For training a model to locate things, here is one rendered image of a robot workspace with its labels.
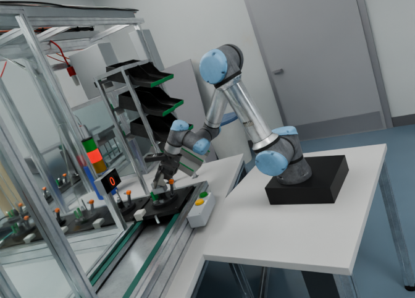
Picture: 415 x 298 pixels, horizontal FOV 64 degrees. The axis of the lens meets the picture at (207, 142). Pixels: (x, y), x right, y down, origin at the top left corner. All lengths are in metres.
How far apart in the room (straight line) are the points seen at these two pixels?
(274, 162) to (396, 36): 3.21
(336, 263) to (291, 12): 3.65
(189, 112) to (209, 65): 4.02
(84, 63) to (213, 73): 1.84
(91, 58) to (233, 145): 2.34
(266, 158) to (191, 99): 3.98
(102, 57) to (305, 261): 2.21
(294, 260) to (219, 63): 0.72
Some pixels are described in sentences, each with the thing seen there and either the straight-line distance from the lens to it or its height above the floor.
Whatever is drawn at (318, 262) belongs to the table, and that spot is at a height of 0.86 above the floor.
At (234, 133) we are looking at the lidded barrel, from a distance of 4.47.
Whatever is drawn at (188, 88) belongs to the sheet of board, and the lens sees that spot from 5.19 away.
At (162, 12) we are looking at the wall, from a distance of 5.49.
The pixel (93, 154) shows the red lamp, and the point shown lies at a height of 1.34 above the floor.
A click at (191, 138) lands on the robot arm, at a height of 1.25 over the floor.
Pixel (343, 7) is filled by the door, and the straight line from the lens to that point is 4.29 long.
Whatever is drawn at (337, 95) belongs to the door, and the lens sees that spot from 4.49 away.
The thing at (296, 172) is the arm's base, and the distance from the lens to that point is 1.45.
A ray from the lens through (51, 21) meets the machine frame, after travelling 2.34.
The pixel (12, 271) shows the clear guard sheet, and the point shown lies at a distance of 0.80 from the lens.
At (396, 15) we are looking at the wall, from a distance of 4.28.
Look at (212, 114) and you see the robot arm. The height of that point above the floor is 1.31.
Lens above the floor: 1.57
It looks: 14 degrees down
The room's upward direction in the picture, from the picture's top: 21 degrees counter-clockwise
